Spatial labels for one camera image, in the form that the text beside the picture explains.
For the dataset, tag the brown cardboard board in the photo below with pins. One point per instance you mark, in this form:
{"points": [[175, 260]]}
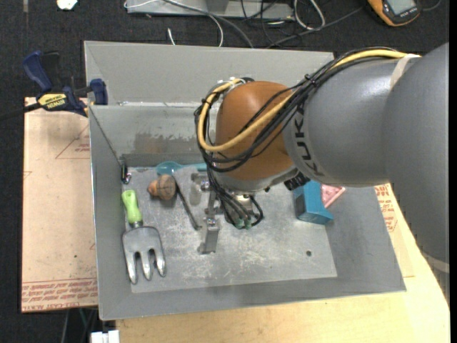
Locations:
{"points": [[53, 198]]}

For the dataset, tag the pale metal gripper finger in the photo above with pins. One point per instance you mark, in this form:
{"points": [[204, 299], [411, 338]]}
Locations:
{"points": [[211, 232], [204, 185]]}

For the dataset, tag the black cylinder on white bracket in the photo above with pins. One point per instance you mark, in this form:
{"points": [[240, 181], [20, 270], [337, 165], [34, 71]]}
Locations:
{"points": [[297, 183]]}

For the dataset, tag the pink packet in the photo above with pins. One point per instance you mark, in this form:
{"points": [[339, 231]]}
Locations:
{"points": [[332, 193]]}

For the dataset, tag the small black object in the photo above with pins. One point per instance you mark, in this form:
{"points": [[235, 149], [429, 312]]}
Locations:
{"points": [[125, 173]]}

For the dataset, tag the clear blue plastic spoon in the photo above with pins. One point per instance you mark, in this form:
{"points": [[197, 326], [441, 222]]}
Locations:
{"points": [[166, 167]]}

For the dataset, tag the thin black rod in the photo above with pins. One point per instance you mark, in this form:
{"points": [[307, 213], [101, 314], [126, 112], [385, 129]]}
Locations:
{"points": [[188, 209]]}

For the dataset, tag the brown round toy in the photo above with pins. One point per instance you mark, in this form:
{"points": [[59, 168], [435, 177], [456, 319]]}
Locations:
{"points": [[164, 187]]}

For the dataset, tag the teal box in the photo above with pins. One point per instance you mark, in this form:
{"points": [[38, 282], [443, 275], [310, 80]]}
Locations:
{"points": [[312, 202]]}

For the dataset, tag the grey metal bin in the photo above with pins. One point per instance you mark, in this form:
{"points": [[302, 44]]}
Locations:
{"points": [[250, 263]]}

